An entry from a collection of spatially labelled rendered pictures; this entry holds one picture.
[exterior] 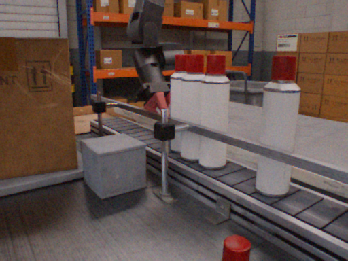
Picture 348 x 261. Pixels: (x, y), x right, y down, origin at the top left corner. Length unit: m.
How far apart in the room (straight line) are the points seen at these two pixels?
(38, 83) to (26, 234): 0.28
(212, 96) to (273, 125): 0.13
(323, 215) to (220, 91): 0.25
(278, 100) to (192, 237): 0.23
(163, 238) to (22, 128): 0.35
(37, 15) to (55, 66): 3.83
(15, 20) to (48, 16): 0.42
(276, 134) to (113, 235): 0.28
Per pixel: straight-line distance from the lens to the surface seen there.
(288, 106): 0.42
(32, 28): 4.39
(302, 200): 0.47
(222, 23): 4.76
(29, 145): 0.62
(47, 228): 0.49
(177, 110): 0.60
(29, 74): 0.60
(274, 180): 0.45
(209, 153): 0.53
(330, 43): 3.92
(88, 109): 1.31
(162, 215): 0.49
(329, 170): 0.37
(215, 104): 0.51
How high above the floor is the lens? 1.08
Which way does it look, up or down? 15 degrees down
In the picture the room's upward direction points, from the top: straight up
